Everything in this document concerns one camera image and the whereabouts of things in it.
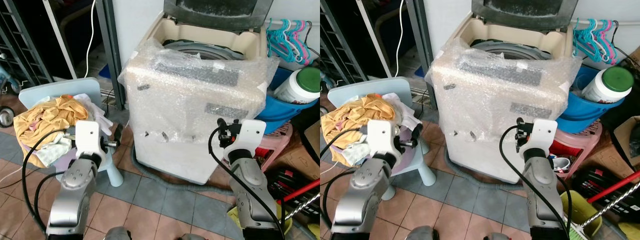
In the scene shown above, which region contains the beige top-load washing machine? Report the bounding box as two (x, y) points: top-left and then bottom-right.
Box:
(430, 0), (584, 184)
(122, 0), (281, 186)

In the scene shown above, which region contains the teal plastic clothes hanger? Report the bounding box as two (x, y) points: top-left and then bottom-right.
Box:
(572, 19), (600, 62)
(266, 19), (293, 62)
(590, 20), (610, 63)
(282, 20), (305, 63)

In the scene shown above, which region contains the pink plastic clothes hanger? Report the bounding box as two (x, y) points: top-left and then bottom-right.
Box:
(294, 21), (314, 66)
(601, 21), (619, 66)

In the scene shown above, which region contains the white garment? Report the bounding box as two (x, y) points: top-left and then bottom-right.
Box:
(74, 92), (114, 137)
(387, 94), (423, 135)

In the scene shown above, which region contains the light purple cloth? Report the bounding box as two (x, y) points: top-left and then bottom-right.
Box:
(389, 149), (417, 177)
(49, 149), (82, 174)

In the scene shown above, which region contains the clear bubble wrap sheet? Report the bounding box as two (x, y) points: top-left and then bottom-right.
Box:
(425, 37), (584, 141)
(118, 36), (281, 143)

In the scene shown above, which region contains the pink plastic stool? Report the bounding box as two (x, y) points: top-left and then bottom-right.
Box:
(547, 127), (604, 180)
(252, 120), (295, 174)

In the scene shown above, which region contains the white cup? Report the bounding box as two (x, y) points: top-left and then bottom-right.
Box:
(552, 157), (571, 174)

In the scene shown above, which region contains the pale green white cloth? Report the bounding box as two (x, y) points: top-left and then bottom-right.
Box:
(336, 140), (371, 167)
(36, 135), (77, 168)

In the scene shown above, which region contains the yellow orange garment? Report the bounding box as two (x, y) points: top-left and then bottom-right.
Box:
(13, 95), (91, 152)
(321, 94), (397, 151)

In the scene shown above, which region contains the blue plastic basin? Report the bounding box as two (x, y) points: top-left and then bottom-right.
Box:
(254, 67), (321, 136)
(555, 64), (627, 134)

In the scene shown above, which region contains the light blue plastic stool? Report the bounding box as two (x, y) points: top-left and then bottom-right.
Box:
(19, 77), (125, 188)
(327, 77), (437, 188)

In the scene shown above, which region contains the black tool case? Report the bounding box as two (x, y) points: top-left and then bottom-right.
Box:
(265, 167), (321, 217)
(570, 166), (640, 212)

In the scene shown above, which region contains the white jar with green lid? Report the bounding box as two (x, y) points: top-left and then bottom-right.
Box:
(580, 65), (635, 105)
(273, 67), (321, 106)

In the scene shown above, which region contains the yellow green plastic dustpan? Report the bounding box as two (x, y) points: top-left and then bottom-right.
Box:
(559, 190), (604, 239)
(227, 202), (296, 239)

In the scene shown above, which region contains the red pole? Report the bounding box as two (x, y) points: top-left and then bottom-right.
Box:
(276, 178), (321, 205)
(586, 170), (640, 204)

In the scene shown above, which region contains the grey left robot leg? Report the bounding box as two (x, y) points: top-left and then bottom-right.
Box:
(102, 227), (132, 240)
(407, 225), (441, 240)

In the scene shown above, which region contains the white slanted bar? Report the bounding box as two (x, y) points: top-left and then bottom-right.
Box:
(42, 0), (79, 80)
(355, 0), (394, 79)

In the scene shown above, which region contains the small grey wheel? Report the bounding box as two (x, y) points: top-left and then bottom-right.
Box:
(0, 107), (15, 129)

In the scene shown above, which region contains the brown cardboard box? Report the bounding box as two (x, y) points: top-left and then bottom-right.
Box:
(612, 115), (640, 169)

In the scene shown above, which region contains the dark metal rack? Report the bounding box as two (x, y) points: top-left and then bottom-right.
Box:
(0, 0), (54, 97)
(320, 0), (369, 89)

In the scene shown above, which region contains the grey washer lid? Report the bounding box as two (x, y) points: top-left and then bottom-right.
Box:
(162, 0), (274, 32)
(470, 0), (581, 32)

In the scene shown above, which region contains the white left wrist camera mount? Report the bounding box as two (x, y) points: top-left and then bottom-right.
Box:
(366, 120), (399, 159)
(74, 120), (107, 157)

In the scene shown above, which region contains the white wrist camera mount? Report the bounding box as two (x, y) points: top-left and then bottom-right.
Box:
(520, 119), (559, 152)
(366, 120), (399, 159)
(223, 119), (267, 162)
(74, 120), (107, 157)

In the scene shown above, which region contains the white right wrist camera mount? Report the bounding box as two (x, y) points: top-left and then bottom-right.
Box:
(223, 119), (267, 162)
(520, 119), (559, 152)

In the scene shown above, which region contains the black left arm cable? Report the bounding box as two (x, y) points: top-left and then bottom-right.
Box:
(320, 127), (369, 232)
(21, 128), (77, 234)

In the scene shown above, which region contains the grey metal door post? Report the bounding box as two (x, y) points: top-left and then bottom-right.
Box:
(405, 0), (436, 109)
(94, 0), (126, 110)

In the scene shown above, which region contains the white hanging cable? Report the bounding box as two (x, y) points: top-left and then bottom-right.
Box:
(394, 0), (405, 64)
(84, 0), (97, 79)

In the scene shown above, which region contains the metal spiral hose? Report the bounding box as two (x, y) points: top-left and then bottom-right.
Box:
(280, 192), (321, 224)
(570, 194), (640, 232)

